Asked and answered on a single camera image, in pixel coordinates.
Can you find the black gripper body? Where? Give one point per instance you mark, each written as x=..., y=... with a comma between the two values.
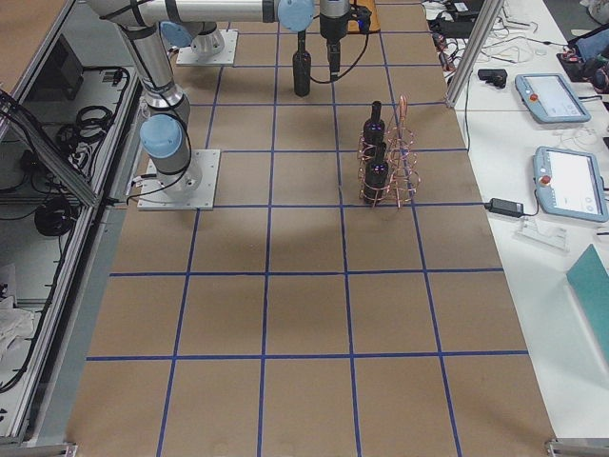
x=330, y=28

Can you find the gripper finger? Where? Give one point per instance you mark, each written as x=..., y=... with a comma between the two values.
x=334, y=59

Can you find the dark wine bottle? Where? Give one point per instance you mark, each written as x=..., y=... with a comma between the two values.
x=301, y=66

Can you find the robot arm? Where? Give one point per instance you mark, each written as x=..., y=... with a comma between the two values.
x=140, y=24
x=202, y=37

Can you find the wooden tray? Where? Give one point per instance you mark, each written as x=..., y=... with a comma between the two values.
x=375, y=21

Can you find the dark wine bottle left end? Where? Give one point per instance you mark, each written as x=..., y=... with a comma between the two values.
x=373, y=131

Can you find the dark wine bottle end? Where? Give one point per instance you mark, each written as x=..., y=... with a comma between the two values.
x=373, y=131
x=375, y=175

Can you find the dark wine bottle right end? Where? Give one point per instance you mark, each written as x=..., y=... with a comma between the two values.
x=375, y=175

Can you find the far teach pendant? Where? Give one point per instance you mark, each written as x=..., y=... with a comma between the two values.
x=550, y=98

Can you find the teach pendant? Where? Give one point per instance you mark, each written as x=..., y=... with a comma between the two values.
x=568, y=184
x=550, y=98

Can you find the small black power brick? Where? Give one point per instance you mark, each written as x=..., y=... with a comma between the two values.
x=504, y=207

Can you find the near teach pendant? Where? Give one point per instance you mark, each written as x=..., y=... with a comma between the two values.
x=568, y=184

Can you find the teal folder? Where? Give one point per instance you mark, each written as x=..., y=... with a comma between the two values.
x=588, y=278

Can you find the white crumpled cloth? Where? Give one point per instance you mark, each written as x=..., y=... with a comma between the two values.
x=17, y=327

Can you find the copper wire bottle basket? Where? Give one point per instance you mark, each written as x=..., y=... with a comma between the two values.
x=402, y=180

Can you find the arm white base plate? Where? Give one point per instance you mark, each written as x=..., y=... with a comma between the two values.
x=188, y=58
x=193, y=190

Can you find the aluminium frame post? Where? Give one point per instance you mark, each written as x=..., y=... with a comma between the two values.
x=482, y=27

